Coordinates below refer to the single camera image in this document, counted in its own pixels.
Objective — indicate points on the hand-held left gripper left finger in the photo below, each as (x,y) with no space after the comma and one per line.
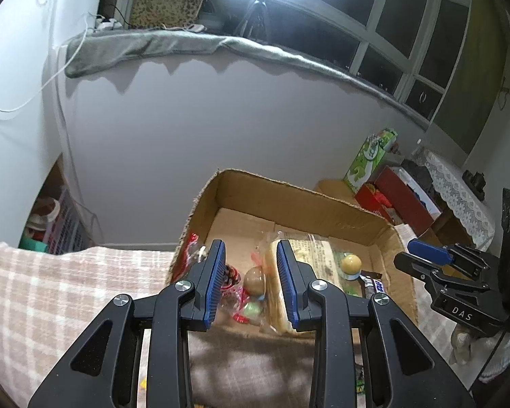
(214,280)

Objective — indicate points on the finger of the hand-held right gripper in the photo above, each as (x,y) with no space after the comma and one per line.
(429,251)
(412,263)

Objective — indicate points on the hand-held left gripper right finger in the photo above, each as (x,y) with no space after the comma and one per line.
(287,284)

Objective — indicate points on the red striped candy wrapper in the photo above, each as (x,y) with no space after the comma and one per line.
(231,275)

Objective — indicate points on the brown ball candy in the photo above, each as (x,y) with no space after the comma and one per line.
(255,281)

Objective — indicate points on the red candy packet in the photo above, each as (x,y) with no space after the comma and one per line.
(192,248)

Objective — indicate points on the clear-wrapped sandwich packet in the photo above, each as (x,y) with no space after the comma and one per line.
(318,259)

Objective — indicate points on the pale green candy packet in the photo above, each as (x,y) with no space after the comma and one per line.
(251,310)

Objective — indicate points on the dark chocolate bar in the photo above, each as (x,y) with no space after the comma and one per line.
(374,285)

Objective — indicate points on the yellow ball snack packet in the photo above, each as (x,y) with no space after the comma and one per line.
(350,263)

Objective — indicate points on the person's right hand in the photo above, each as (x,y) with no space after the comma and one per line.
(461,346)

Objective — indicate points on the red cardboard box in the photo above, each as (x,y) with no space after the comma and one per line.
(401,199)

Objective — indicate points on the lace covered side table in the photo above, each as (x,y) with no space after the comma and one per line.
(454,195)

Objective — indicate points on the black object on lace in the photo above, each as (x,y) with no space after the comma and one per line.
(475,182)

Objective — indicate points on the green carton box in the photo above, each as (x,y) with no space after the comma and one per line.
(361,165)

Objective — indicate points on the small yellow candy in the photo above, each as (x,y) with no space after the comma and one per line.
(143,385)

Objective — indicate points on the pink plaid tablecloth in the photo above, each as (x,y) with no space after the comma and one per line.
(46,297)

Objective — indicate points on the grey windowsill blanket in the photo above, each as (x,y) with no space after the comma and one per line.
(123,49)

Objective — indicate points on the white charger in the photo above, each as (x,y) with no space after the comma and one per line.
(195,28)

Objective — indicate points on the black tripod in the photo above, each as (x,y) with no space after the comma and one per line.
(255,12)

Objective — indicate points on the white power strip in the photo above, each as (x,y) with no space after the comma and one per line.
(107,24)

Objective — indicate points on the leopard print cushion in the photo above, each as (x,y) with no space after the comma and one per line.
(165,2)

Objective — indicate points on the white window frame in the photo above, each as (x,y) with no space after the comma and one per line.
(365,44)

